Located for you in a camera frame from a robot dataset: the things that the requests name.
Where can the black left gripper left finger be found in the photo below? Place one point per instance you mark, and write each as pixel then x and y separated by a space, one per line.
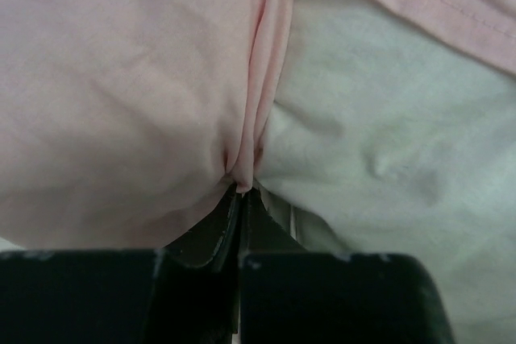
pixel 182 293

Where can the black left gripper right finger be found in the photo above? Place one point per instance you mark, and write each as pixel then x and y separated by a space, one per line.
pixel 291 295

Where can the white pillow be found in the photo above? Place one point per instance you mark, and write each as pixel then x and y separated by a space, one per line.
pixel 382 139

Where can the purple Elsa print pillowcase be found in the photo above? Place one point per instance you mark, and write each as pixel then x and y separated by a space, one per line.
pixel 123 121

